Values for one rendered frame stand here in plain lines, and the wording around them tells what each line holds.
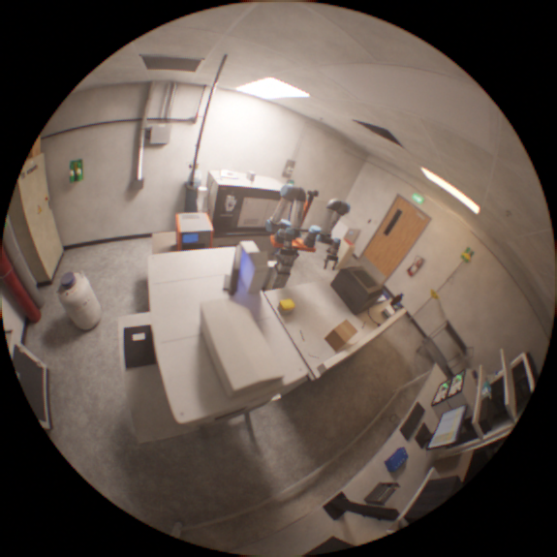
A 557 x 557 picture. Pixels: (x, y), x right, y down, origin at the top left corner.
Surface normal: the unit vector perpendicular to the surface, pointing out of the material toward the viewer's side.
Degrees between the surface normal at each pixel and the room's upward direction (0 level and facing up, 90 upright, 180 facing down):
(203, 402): 0
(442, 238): 90
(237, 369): 0
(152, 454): 0
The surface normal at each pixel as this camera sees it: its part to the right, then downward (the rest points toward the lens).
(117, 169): 0.47, 0.69
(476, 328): -0.82, 0.13
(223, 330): 0.31, -0.71
